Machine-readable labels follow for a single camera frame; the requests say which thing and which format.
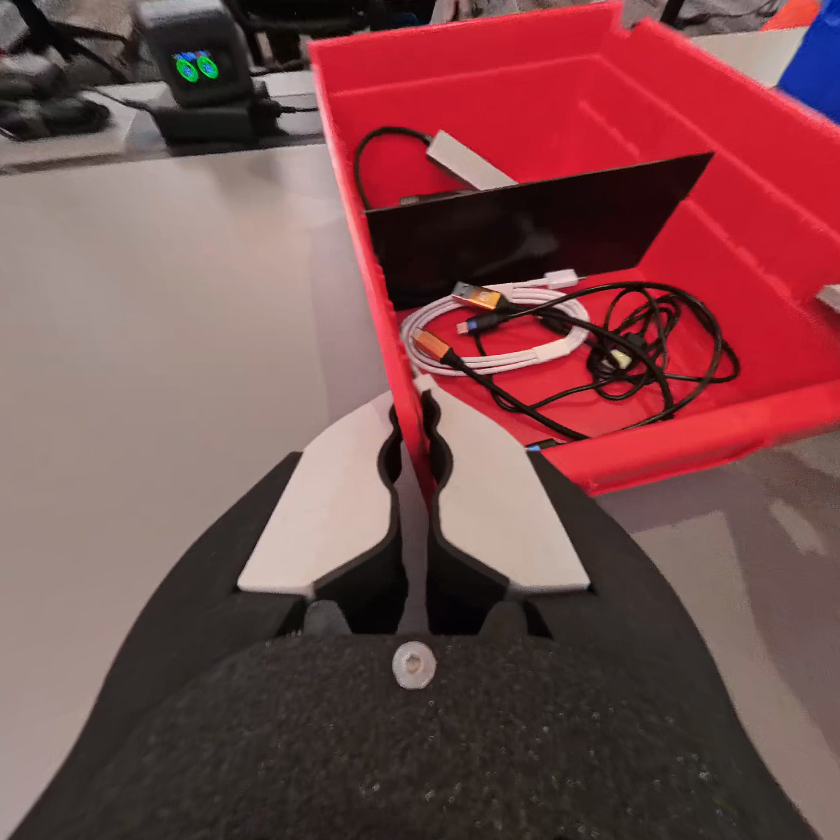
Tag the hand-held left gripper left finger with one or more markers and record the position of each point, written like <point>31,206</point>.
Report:
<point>328,518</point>

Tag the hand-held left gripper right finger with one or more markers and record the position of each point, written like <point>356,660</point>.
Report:
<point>512,518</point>

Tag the red storage bin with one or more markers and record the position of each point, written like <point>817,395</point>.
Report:
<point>722,164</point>

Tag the blue storage bin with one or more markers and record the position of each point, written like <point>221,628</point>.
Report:
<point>817,59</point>

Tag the black bin divider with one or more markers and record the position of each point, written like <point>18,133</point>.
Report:
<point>525,229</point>

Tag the black power adapter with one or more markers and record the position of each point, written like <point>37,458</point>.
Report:
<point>210,124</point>

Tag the black power station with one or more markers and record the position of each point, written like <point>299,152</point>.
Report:
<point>197,33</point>

